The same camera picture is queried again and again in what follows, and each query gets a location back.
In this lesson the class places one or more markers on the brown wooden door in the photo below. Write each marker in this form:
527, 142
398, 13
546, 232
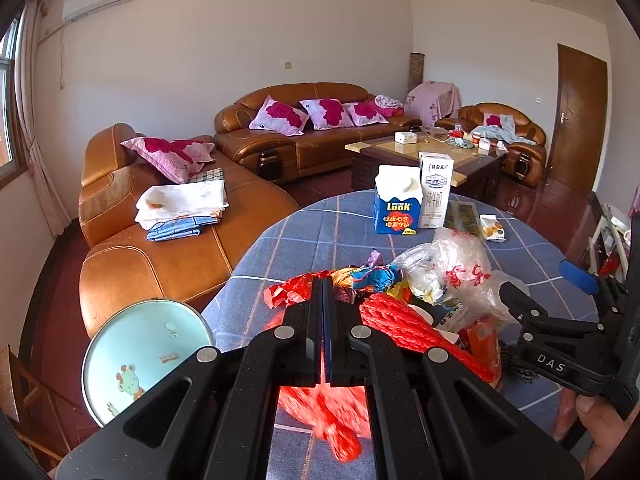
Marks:
579, 127

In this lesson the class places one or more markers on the pink floral pillow on chaise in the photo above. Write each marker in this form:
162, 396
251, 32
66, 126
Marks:
176, 160

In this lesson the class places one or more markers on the red orange snack wrapper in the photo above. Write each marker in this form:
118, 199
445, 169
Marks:
348, 283

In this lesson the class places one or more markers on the clear white plastic bag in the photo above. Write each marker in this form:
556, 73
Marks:
454, 275

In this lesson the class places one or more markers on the pink cloth covered object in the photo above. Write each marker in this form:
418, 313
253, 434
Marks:
433, 100

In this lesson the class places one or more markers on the small white snack packet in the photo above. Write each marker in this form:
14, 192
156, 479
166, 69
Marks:
491, 228

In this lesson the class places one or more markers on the pink pillow middle on sofa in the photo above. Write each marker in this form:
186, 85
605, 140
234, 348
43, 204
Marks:
327, 114

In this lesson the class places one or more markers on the white tall milk carton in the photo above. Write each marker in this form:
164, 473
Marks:
435, 179

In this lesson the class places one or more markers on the pink pillow right on sofa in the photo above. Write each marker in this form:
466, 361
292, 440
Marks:
364, 114

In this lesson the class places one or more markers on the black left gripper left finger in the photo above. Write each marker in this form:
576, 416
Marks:
212, 417

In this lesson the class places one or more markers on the wooden chair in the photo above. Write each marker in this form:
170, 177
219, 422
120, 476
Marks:
21, 392

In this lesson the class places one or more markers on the white tissue box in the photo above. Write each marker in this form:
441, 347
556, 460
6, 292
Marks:
405, 137

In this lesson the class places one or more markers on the folded white cloth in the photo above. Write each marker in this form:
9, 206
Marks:
163, 203

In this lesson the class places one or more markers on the orange drink carton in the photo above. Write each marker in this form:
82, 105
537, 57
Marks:
480, 338

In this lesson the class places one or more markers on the brown leather long sofa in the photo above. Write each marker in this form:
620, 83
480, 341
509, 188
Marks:
278, 158

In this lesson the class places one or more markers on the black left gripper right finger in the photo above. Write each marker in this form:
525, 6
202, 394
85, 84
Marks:
430, 417

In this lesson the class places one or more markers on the red plastic bag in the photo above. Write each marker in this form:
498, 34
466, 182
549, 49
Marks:
337, 415

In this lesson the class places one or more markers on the light blue cartoon trash bin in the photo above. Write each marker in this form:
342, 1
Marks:
134, 350

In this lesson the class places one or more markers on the black mesh net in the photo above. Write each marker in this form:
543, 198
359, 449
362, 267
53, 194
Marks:
511, 367

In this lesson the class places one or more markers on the pink pillow left on sofa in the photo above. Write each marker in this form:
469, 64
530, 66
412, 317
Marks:
279, 117

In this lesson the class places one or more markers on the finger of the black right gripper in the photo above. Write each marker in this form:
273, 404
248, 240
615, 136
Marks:
536, 321
591, 284

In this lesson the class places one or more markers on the blue Look milk carton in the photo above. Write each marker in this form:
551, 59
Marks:
398, 200

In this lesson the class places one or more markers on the red mesh net bag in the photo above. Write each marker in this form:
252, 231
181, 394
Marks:
410, 331

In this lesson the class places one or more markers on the brown leather armchair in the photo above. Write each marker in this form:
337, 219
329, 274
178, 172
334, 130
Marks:
525, 141

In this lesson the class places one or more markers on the folded blue striped cloth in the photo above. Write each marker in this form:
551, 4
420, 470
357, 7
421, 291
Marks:
180, 228

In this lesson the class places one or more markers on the pink pillow on sofa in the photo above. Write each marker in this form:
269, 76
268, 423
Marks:
279, 117
364, 114
327, 114

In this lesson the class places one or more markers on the window with frame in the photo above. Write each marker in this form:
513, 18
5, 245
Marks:
12, 162

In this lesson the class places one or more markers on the green patterned sachet strip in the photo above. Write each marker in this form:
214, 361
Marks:
463, 217

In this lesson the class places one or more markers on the person's right hand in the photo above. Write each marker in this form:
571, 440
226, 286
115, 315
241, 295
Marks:
605, 426

